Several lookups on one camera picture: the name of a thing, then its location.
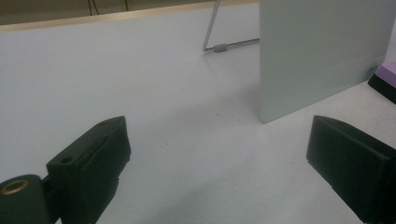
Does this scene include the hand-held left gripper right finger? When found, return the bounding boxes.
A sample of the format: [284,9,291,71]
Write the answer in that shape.
[305,114,396,224]

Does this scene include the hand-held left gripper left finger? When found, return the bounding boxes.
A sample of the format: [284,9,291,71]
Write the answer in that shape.
[46,116,132,224]

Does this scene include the purple whiteboard eraser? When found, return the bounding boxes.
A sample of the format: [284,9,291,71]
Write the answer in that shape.
[367,61,396,105]

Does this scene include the small white whiteboard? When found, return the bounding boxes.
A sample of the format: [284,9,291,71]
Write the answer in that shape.
[259,0,396,124]

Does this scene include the thin dark cable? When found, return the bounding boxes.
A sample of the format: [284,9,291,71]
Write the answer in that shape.
[87,0,100,17]

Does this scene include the metal wire whiteboard stand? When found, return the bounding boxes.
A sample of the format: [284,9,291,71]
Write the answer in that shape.
[202,0,261,54]

